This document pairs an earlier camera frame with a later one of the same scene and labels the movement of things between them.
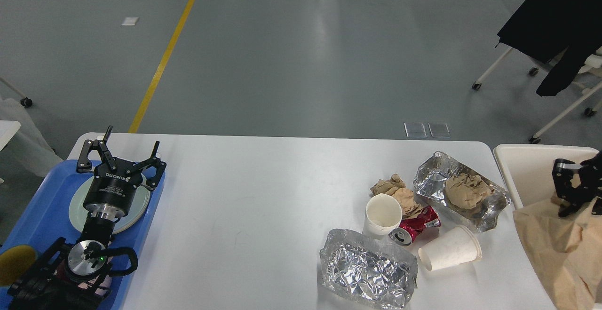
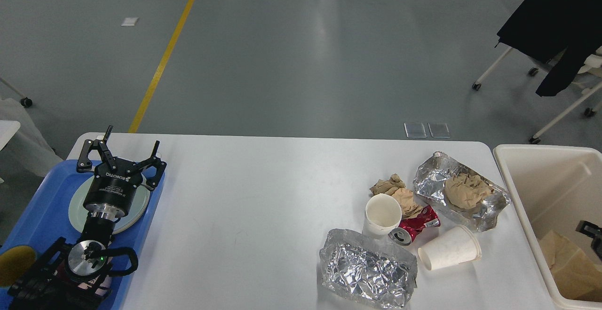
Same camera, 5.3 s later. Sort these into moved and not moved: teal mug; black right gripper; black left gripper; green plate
Moved: black right gripper
Not moved: green plate; black left gripper; teal mug
